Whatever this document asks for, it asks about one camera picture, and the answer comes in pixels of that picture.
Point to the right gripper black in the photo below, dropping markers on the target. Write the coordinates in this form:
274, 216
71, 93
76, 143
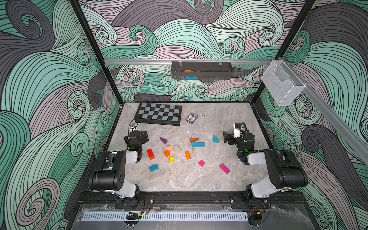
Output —
230, 138

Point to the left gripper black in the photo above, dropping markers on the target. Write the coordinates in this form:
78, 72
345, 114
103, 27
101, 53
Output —
143, 137

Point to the teal triangle block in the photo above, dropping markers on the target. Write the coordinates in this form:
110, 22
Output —
215, 139

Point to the teal long block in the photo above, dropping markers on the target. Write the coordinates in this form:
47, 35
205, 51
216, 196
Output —
198, 145

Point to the orange rectangular block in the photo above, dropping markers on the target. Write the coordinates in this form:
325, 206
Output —
188, 156

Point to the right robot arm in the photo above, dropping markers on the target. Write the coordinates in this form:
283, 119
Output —
284, 172

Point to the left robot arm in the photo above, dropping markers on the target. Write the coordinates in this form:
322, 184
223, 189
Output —
108, 173

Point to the red rectangular block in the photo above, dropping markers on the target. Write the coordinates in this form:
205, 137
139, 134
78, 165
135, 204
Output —
150, 154

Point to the purple triangle block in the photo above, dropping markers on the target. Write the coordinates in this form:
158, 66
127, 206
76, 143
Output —
164, 141

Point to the black grey chessboard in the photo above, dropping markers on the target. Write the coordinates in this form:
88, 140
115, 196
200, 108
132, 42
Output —
159, 114

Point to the teal small block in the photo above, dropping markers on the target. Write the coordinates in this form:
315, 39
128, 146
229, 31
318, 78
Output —
154, 168

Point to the magenta long block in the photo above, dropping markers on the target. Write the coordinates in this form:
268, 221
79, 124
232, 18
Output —
224, 168

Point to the orange cube block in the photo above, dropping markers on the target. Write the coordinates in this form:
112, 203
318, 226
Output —
167, 154

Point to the natural wood block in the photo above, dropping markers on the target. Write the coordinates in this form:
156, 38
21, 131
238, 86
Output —
169, 148

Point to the pink cube block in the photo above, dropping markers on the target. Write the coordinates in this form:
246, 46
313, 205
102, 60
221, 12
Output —
201, 163

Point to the blue playing card box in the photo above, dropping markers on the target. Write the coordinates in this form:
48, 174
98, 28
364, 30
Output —
191, 118

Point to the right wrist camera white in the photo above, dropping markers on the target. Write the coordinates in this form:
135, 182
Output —
240, 130

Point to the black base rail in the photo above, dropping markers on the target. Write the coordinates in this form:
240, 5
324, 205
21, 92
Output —
161, 200

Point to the clear plastic wall box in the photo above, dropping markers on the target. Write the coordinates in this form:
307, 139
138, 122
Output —
282, 82

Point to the aluminium back rail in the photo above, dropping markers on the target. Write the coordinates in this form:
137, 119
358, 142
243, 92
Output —
169, 61

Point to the aluminium rail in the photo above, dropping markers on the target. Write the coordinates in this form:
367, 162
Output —
317, 92
169, 61

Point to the black wall tray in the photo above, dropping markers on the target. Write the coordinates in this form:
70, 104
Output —
201, 70

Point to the white slotted cable duct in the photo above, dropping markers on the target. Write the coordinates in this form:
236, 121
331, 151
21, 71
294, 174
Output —
169, 216

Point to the aluminium right rail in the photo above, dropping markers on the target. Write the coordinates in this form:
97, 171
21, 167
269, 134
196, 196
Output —
317, 92

